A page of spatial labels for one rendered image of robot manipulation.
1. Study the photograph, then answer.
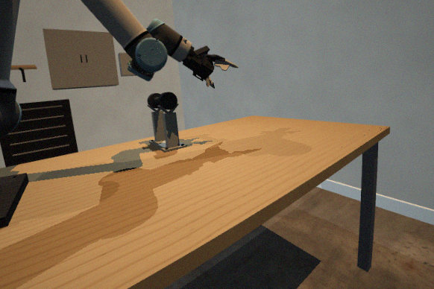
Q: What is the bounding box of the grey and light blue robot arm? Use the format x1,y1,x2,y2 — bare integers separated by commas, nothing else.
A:
0,0,192,138

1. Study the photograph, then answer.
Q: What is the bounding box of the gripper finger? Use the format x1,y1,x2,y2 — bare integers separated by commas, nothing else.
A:
208,54,238,71
205,77,215,88

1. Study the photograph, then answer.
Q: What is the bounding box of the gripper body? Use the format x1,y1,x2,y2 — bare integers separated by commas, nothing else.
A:
182,46,215,81

